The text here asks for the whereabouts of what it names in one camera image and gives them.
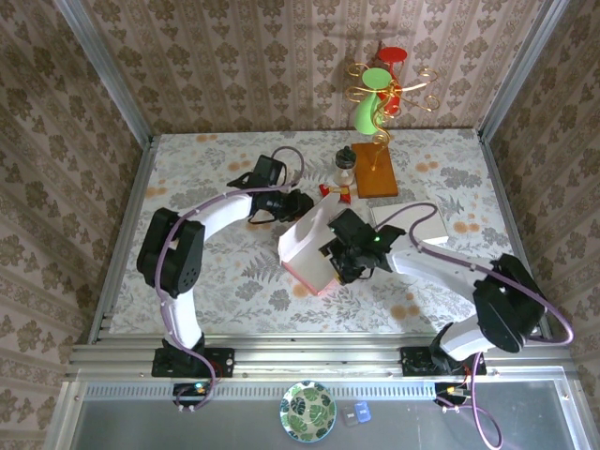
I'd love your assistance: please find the pink paper box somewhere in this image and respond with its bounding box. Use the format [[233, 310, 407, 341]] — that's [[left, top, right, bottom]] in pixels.
[[277, 194, 346, 297]]

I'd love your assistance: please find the red snack packet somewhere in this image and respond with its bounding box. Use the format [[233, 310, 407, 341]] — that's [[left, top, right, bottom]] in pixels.
[[318, 183, 353, 203]]

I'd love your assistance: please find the glass jar black lid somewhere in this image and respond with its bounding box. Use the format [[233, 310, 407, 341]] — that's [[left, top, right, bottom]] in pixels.
[[333, 145, 358, 186]]

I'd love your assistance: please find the floral table cover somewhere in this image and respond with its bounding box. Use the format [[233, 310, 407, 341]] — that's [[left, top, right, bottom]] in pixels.
[[110, 129, 526, 337]]

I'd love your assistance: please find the green paper goblet cutout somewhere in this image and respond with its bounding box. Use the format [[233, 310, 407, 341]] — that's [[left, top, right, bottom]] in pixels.
[[353, 67, 394, 136]]

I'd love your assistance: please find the green leaf pattern bowl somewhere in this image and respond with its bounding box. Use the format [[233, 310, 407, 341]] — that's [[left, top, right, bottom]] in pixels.
[[279, 380, 338, 443]]

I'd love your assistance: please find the small black controller board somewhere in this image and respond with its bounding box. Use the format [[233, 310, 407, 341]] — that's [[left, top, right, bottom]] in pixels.
[[434, 382, 473, 407], [172, 382, 212, 407]]

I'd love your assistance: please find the red paper goblet cutout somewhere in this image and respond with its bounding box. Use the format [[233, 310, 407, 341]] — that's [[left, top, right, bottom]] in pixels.
[[374, 45, 408, 116]]

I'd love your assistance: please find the grey metal shelf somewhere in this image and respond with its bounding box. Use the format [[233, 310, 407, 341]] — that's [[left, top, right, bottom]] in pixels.
[[69, 393, 580, 450]]

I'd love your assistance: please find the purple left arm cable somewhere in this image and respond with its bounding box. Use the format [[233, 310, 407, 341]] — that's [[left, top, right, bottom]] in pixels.
[[154, 146, 307, 413]]

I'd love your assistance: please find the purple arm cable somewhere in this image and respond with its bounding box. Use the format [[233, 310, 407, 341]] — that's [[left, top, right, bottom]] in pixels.
[[154, 146, 307, 413], [373, 201, 576, 450]]

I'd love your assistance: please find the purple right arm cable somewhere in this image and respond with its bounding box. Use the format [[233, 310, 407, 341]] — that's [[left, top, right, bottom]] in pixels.
[[373, 201, 576, 450]]

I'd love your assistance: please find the gold wire stand wooden base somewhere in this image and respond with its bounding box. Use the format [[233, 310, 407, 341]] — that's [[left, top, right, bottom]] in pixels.
[[345, 60, 440, 199]]

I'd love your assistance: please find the wide aluminium front rail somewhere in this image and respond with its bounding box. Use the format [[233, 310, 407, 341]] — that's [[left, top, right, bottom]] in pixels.
[[65, 333, 578, 382]]

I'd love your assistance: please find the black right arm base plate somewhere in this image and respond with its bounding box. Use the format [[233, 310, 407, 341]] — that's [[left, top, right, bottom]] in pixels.
[[400, 346, 488, 377]]

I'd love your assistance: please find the aluminium frame bar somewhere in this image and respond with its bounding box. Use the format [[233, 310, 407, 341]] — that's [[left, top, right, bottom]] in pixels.
[[87, 134, 158, 346], [560, 369, 590, 450], [51, 0, 155, 147], [476, 0, 572, 142], [42, 380, 85, 450], [477, 130, 554, 343]]

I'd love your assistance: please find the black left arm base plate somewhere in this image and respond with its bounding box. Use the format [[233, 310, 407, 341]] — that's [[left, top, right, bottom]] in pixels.
[[150, 346, 235, 379]]

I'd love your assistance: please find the slotted grey cable duct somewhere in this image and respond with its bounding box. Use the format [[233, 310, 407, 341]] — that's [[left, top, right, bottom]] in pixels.
[[82, 382, 571, 399]]

